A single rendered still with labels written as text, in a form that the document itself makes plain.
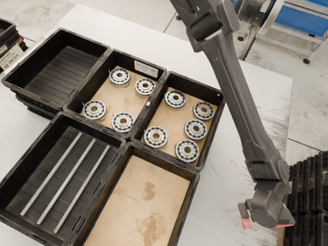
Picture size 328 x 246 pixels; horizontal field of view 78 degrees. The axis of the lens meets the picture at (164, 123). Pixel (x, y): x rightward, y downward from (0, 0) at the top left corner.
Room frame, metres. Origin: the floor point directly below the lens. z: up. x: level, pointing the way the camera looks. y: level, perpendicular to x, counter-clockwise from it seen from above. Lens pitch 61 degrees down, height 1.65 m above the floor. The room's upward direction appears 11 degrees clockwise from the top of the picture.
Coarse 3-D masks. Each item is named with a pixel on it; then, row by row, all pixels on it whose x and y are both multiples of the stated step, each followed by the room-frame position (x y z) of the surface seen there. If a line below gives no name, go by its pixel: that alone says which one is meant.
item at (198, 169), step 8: (168, 72) 0.66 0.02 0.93; (192, 80) 0.64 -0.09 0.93; (160, 88) 0.56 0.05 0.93; (208, 88) 0.62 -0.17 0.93; (216, 88) 0.62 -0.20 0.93; (152, 104) 0.47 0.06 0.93; (224, 104) 0.54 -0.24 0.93; (144, 112) 0.42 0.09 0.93; (216, 120) 0.45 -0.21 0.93; (136, 128) 0.34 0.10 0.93; (216, 128) 0.41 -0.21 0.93; (208, 144) 0.34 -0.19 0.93; (160, 152) 0.27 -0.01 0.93; (208, 152) 0.30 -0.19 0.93; (176, 160) 0.25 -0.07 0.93; (192, 168) 0.23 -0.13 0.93; (200, 168) 0.23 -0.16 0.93
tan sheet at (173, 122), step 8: (168, 88) 0.65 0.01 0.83; (160, 104) 0.54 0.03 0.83; (192, 104) 0.58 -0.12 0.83; (160, 112) 0.50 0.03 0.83; (168, 112) 0.51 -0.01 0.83; (176, 112) 0.52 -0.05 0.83; (184, 112) 0.52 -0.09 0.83; (152, 120) 0.45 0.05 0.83; (160, 120) 0.46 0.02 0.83; (168, 120) 0.47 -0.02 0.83; (176, 120) 0.47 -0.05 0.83; (184, 120) 0.48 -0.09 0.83; (168, 128) 0.42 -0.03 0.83; (176, 128) 0.43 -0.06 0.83; (208, 128) 0.46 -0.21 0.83; (168, 136) 0.38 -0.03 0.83; (176, 136) 0.39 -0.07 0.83; (168, 144) 0.35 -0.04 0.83; (200, 144) 0.37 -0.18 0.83; (168, 152) 0.31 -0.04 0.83; (200, 152) 0.34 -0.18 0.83
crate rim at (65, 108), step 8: (128, 56) 0.71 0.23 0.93; (152, 64) 0.69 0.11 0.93; (88, 80) 0.53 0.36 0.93; (80, 88) 0.48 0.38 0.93; (72, 96) 0.43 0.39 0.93; (152, 96) 0.51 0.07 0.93; (144, 104) 0.46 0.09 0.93; (72, 112) 0.36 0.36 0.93; (88, 120) 0.34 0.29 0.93; (136, 120) 0.38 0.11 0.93; (104, 128) 0.32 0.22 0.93; (120, 136) 0.30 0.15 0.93; (128, 136) 0.30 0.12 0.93
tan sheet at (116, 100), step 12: (132, 72) 0.70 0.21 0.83; (108, 84) 0.60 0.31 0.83; (132, 84) 0.63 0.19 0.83; (96, 96) 0.52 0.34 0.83; (108, 96) 0.53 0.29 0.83; (120, 96) 0.54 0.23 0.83; (132, 96) 0.56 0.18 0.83; (108, 108) 0.46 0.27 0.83; (120, 108) 0.48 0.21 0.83; (132, 108) 0.49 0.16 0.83; (108, 120) 0.40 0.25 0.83
